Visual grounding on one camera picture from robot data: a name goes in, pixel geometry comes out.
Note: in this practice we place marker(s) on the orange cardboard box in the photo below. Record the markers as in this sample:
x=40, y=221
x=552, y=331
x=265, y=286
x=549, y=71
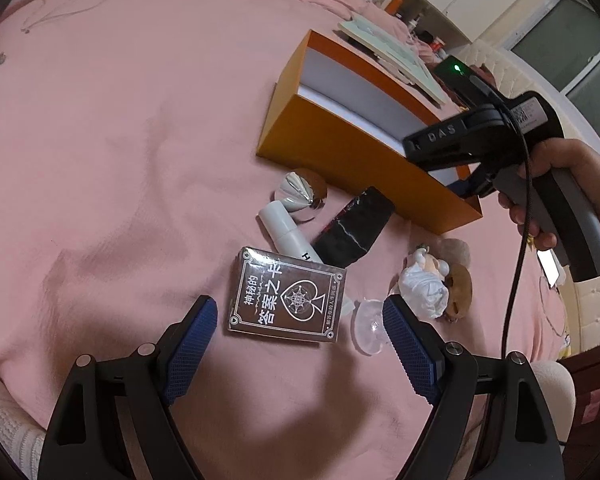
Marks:
x=360, y=160

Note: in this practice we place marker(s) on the white knitted cloth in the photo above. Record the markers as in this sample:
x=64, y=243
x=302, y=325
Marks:
x=5, y=420

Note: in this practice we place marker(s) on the small red jar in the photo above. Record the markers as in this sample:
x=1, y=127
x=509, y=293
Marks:
x=437, y=46

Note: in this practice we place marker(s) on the pink bed sheet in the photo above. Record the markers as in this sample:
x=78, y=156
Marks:
x=130, y=160

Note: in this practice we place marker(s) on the black marbled pouch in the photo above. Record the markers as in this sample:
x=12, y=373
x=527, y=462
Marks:
x=350, y=230

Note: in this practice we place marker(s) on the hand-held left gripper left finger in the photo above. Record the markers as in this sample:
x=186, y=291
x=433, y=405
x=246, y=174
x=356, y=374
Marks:
x=190, y=345

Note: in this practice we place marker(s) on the brown card deck box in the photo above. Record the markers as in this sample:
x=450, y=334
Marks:
x=285, y=295

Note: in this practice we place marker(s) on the glass window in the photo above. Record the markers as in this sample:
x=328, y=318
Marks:
x=565, y=40

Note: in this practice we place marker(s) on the person's right hand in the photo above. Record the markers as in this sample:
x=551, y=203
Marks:
x=585, y=175

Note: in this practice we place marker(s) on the silver cone-shaped ornament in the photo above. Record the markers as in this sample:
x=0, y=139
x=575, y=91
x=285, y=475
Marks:
x=300, y=195

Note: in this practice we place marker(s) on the cream quilted headboard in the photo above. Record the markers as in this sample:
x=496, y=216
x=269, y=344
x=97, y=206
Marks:
x=525, y=72

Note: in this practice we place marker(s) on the white cosmetic tube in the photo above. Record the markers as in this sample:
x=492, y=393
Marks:
x=282, y=230

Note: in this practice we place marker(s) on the white dress doll figurine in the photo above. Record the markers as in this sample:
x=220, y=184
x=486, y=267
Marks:
x=422, y=285

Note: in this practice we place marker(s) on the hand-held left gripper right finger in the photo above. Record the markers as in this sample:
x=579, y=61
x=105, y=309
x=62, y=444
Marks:
x=410, y=350

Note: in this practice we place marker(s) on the small orange container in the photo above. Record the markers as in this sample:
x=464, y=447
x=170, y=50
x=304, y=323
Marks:
x=394, y=4

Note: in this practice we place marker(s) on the brown plush toy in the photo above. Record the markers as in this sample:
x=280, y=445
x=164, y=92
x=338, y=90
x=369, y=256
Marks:
x=460, y=285

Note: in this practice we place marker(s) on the clear suction cup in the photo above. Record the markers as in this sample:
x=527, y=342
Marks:
x=367, y=325

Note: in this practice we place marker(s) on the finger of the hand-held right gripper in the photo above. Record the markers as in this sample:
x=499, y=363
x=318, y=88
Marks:
x=472, y=185

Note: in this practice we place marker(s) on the pale green booklet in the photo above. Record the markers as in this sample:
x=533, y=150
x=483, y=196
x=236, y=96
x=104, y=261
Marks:
x=400, y=55

